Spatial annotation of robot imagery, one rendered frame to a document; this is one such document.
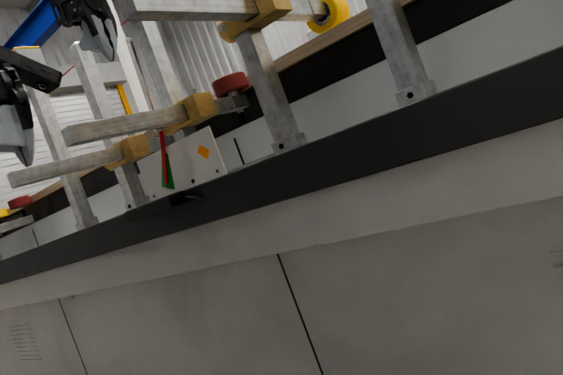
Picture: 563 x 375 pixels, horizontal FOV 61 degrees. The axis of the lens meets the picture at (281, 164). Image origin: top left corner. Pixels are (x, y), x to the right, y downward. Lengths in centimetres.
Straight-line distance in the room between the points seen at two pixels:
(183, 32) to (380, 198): 1097
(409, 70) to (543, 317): 53
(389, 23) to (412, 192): 25
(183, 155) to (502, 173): 61
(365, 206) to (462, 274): 29
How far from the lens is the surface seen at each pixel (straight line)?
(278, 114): 84
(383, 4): 73
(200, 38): 1123
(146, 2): 68
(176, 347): 172
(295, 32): 953
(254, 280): 132
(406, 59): 71
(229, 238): 102
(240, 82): 109
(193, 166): 100
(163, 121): 94
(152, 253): 125
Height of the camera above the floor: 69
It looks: 1 degrees down
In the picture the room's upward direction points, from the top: 20 degrees counter-clockwise
